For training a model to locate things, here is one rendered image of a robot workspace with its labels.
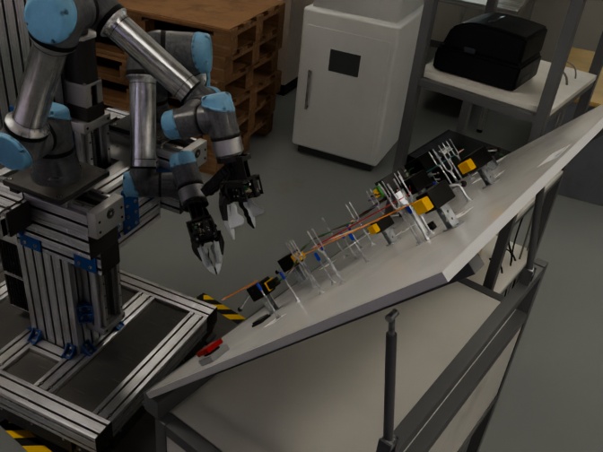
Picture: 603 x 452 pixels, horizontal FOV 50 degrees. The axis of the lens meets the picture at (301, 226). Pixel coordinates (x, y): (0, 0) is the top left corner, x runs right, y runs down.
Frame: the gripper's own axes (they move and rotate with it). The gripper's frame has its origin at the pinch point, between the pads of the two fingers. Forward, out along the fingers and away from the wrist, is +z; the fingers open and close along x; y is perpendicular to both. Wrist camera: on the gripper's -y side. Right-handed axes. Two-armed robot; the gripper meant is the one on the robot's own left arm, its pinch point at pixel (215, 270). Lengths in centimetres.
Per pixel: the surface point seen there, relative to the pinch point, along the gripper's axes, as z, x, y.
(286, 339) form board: 29, 13, 51
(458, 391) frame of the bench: 52, 56, -20
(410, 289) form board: 30, 34, 76
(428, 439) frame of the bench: 60, 41, -6
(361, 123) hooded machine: -128, 108, -245
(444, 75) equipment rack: -47, 92, -26
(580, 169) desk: -50, 246, -258
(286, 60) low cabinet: -240, 85, -332
